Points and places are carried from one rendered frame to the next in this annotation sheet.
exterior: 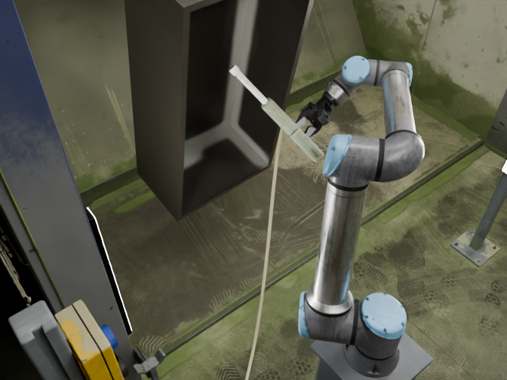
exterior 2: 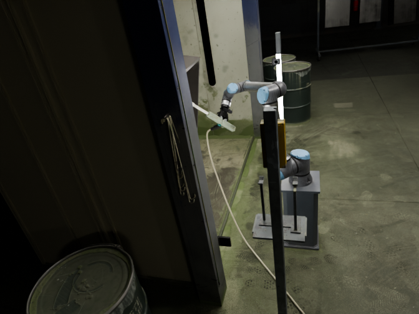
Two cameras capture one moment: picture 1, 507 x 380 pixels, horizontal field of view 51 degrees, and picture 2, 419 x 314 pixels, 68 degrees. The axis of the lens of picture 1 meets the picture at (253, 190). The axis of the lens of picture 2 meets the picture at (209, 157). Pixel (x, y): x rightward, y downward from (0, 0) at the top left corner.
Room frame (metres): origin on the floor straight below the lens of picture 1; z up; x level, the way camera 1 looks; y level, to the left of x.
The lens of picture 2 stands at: (-0.56, 1.33, 2.18)
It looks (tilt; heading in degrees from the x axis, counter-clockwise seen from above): 29 degrees down; 328
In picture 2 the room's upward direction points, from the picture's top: 10 degrees counter-clockwise
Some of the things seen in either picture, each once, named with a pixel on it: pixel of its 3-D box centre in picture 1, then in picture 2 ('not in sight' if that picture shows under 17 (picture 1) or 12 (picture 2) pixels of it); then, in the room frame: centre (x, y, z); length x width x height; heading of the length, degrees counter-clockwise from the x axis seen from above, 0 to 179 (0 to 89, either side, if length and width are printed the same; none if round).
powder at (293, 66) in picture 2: not in sight; (292, 66); (2.77, -2.51, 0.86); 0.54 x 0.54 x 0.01
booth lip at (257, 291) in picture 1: (340, 237); (235, 188); (1.92, -0.50, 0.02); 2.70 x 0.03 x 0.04; 128
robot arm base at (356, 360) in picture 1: (373, 344); (300, 175); (0.89, -0.42, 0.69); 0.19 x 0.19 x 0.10
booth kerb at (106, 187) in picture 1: (228, 130); not in sight; (2.79, 0.17, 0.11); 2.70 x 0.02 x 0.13; 128
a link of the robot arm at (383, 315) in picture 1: (377, 324); (299, 161); (0.89, -0.41, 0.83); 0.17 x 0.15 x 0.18; 80
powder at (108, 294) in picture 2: not in sight; (82, 285); (0.90, 1.37, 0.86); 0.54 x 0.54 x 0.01
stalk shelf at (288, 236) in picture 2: not in sight; (279, 227); (0.52, 0.24, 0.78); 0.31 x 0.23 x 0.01; 38
